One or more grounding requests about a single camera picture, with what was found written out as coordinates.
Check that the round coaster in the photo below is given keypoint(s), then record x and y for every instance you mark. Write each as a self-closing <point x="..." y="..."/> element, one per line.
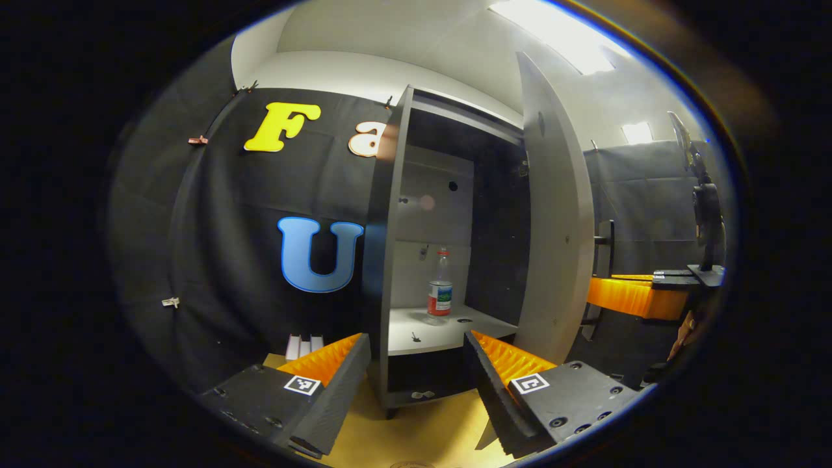
<point x="413" y="465"/>

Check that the white slotted holder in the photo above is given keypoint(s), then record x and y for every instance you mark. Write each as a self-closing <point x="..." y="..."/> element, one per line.
<point x="304" y="348"/>

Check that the small ceiling light panel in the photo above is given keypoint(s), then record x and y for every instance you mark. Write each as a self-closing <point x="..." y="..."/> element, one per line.
<point x="637" y="133"/>

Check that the clear plastic bottle red label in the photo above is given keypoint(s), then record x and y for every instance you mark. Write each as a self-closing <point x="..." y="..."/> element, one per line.
<point x="440" y="296"/>

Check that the black backdrop cloth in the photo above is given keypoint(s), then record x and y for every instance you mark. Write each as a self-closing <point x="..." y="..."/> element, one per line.
<point x="214" y="260"/>

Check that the dark grey cabinet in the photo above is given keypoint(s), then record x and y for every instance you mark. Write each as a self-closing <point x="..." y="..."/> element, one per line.
<point x="380" y="260"/>

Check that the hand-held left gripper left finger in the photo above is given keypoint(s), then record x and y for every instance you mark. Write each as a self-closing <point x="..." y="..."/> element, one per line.
<point x="325" y="409"/>

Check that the black clip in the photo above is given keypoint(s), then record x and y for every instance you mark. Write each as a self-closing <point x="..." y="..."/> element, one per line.
<point x="247" y="86"/>

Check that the red clip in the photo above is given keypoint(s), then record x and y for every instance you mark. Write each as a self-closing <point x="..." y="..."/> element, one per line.
<point x="197" y="140"/>

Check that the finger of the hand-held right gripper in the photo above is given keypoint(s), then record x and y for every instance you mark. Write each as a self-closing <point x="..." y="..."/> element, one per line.
<point x="669" y="284"/>
<point x="669" y="274"/>

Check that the long ceiling light panel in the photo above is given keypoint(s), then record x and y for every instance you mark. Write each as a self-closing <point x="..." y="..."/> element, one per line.
<point x="565" y="36"/>

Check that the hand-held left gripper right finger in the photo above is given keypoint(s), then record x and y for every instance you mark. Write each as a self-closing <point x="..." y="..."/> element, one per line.
<point x="497" y="403"/>

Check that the beige cabinet door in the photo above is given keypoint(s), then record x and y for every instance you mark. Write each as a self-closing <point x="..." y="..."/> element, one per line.
<point x="559" y="227"/>

